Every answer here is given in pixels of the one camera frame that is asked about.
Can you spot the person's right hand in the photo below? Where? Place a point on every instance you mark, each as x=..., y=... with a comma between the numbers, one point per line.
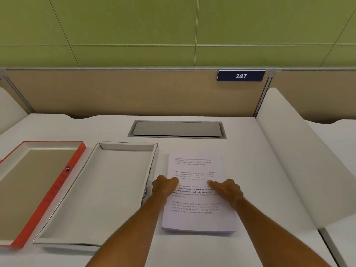
x=229, y=190

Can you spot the beige desk partition panel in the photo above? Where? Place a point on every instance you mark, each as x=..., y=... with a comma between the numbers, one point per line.
x=125, y=91
x=314, y=94

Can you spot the orange cardboard box lid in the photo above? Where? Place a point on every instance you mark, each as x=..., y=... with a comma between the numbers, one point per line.
x=59, y=180

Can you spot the person's left hand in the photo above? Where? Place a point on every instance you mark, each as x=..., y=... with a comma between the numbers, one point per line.
x=162, y=186

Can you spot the person's right forearm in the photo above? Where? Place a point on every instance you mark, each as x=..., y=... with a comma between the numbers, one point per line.
x=275, y=236

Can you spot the stack of printed paper sheets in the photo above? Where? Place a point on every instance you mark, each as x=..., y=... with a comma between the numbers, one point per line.
x=194, y=169

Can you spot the person's left forearm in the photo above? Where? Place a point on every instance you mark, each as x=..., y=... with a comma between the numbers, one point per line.
x=133, y=233

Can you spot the blue number sign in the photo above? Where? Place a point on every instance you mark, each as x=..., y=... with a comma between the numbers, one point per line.
x=240, y=76

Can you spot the white curved side divider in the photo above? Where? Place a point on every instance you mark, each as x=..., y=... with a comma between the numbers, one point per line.
x=9, y=111
x=297, y=164

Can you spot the person's left fingers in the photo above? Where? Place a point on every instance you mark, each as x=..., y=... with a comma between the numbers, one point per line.
x=173, y=182

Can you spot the white cardboard box base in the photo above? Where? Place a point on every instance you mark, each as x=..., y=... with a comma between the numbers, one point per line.
x=105, y=191

